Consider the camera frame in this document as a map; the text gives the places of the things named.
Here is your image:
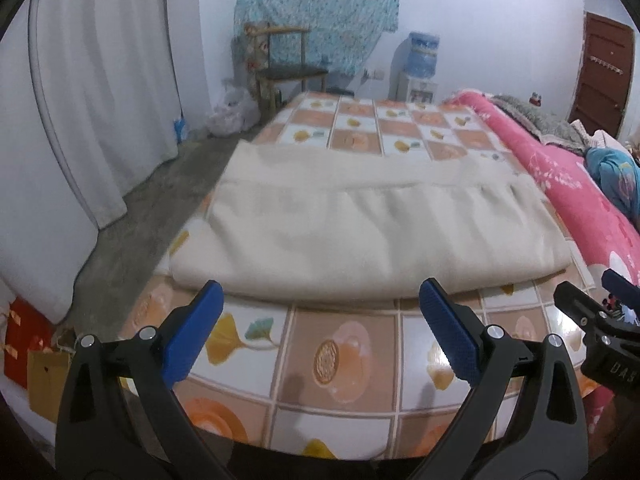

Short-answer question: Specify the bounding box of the cream zip-up jacket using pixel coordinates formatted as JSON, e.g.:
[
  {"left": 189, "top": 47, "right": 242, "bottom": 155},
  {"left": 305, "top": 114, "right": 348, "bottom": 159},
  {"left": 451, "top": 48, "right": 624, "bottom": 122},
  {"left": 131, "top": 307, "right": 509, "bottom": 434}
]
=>
[{"left": 169, "top": 142, "right": 572, "bottom": 302}]

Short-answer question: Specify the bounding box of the pink floral blanket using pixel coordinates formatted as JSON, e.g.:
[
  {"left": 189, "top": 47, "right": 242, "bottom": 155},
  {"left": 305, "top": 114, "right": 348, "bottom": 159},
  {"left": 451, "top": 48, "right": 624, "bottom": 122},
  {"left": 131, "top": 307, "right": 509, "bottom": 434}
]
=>
[{"left": 441, "top": 89, "right": 640, "bottom": 436}]

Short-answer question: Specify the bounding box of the yellow paper bag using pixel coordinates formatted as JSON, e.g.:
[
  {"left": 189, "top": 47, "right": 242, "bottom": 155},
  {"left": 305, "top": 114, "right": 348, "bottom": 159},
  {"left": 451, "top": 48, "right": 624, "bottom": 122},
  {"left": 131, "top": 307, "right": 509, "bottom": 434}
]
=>
[{"left": 27, "top": 349, "right": 74, "bottom": 424}]

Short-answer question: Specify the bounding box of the blue garment on bed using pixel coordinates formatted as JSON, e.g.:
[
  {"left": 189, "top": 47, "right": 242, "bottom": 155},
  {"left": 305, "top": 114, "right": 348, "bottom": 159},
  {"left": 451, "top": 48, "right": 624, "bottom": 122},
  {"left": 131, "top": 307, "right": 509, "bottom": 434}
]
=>
[{"left": 585, "top": 148, "right": 639, "bottom": 229}]

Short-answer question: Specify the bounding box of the red box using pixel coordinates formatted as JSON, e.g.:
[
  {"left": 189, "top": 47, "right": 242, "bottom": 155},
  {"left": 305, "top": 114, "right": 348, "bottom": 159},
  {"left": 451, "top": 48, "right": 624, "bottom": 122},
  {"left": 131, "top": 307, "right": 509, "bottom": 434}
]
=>
[{"left": 1, "top": 298, "right": 54, "bottom": 389}]

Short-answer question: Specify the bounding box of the grey lace-edged blanket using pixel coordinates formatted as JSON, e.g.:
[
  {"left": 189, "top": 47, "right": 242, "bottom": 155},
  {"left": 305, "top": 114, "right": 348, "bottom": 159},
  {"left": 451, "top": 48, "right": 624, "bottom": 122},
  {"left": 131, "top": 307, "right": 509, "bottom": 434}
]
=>
[{"left": 489, "top": 94, "right": 588, "bottom": 156}]

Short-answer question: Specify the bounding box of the brown wooden door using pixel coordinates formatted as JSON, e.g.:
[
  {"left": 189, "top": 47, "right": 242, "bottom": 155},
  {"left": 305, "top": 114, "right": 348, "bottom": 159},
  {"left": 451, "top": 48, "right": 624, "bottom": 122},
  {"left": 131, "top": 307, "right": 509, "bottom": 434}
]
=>
[{"left": 570, "top": 12, "right": 634, "bottom": 139}]

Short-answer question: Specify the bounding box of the checkered orange bed sheet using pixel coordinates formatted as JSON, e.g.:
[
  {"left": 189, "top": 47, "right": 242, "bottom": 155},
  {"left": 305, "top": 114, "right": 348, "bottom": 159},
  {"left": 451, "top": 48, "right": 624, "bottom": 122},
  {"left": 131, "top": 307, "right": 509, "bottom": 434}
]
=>
[{"left": 117, "top": 90, "right": 618, "bottom": 461}]

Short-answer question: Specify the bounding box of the white water dispenser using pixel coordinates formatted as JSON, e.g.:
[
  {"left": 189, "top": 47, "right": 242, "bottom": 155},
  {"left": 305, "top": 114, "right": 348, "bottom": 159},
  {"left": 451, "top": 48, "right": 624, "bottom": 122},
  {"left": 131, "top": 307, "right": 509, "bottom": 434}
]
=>
[{"left": 396, "top": 72, "right": 438, "bottom": 104}]

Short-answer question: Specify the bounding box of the blue water bottle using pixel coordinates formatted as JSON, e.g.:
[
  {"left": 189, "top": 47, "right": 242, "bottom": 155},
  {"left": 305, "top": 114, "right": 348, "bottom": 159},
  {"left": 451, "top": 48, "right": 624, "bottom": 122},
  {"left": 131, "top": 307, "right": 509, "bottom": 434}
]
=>
[{"left": 405, "top": 32, "right": 440, "bottom": 79}]

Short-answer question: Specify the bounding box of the small blue packet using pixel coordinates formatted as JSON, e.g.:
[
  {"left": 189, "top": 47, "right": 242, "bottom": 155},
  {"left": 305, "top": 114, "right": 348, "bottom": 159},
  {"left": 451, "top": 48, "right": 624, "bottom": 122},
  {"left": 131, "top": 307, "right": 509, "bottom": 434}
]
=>
[{"left": 174, "top": 117, "right": 189, "bottom": 144}]

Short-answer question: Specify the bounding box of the white plastic bag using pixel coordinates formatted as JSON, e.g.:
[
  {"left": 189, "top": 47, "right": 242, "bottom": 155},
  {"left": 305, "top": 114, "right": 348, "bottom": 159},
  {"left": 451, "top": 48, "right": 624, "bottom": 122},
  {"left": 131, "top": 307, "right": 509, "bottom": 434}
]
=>
[{"left": 205, "top": 87, "right": 260, "bottom": 138}]

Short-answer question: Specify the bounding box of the white curtain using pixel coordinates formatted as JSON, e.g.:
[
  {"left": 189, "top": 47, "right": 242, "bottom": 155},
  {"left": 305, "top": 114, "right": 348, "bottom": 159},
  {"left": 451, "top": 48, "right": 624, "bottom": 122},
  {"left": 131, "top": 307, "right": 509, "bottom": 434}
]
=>
[{"left": 1, "top": 0, "right": 184, "bottom": 323}]

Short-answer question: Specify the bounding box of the wooden chair black seat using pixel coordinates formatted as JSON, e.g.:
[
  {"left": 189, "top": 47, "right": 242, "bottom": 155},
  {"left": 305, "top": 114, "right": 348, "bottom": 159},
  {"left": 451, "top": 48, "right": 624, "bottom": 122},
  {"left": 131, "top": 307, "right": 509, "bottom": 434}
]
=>
[{"left": 243, "top": 22, "right": 329, "bottom": 117}]

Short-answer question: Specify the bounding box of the teal patterned hanging cloth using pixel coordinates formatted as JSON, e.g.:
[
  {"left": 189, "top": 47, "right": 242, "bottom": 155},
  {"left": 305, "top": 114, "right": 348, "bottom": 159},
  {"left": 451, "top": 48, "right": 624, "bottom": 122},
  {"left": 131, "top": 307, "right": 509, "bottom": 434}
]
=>
[{"left": 234, "top": 0, "right": 399, "bottom": 77}]

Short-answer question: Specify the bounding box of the wall power socket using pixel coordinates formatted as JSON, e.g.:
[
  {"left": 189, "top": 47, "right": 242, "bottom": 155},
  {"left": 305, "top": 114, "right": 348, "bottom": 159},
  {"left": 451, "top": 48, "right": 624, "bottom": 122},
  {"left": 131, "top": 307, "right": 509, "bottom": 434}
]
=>
[{"left": 363, "top": 68, "right": 385, "bottom": 80}]

